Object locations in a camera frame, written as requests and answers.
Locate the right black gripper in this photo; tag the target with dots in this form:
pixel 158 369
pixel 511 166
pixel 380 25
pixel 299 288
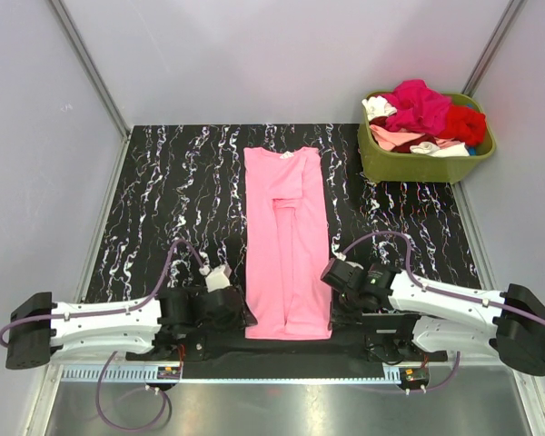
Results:
pixel 359 311

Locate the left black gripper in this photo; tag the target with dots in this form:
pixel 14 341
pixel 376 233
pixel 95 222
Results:
pixel 236 320

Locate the light pink t shirt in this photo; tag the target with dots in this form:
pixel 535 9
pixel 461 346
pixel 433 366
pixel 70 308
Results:
pixel 287 246

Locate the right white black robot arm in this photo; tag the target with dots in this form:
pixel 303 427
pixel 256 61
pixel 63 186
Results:
pixel 508 325

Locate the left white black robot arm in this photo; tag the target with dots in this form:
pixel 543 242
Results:
pixel 41 329

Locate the right small circuit board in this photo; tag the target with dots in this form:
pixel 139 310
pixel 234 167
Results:
pixel 415 374

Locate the small circuit board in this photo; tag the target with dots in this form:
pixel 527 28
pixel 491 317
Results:
pixel 169 373
pixel 415 374

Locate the left small circuit board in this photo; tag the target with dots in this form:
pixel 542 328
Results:
pixel 169 373

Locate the olive green laundry basket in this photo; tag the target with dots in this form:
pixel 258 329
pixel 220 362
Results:
pixel 381 166

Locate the dark red t shirt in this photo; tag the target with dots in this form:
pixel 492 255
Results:
pixel 405 148

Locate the peach t shirt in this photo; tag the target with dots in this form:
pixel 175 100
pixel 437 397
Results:
pixel 389 140

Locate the cream white t shirt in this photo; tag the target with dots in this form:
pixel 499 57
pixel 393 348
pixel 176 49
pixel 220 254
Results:
pixel 444 150

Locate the magenta t shirt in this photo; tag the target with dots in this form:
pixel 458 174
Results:
pixel 419 109

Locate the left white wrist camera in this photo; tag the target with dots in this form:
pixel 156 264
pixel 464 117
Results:
pixel 216 278

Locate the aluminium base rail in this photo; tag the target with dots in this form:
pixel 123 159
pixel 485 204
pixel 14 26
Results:
pixel 242 368

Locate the left aluminium frame post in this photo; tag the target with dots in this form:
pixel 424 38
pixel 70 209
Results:
pixel 78 45

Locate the aluminium frame post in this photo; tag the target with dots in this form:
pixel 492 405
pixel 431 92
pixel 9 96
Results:
pixel 498 36
pixel 78 45

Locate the right aluminium frame post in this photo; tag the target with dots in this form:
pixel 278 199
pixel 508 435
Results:
pixel 498 36

